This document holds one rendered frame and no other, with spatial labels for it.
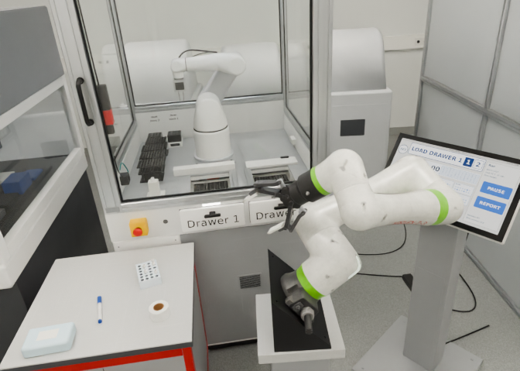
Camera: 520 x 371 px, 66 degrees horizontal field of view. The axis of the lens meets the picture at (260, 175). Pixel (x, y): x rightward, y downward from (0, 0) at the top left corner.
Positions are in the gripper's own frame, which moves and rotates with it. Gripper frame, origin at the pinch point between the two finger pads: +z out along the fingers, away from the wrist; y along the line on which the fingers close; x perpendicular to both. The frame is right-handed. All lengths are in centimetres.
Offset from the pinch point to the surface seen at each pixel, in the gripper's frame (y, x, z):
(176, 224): 8, -22, 59
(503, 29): -24, -173, -85
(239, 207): -2.9, -35.0, 34.6
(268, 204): -10.1, -41.6, 25.7
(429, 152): -30, -63, -41
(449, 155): -34, -60, -47
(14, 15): 128, -36, 69
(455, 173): -39, -54, -46
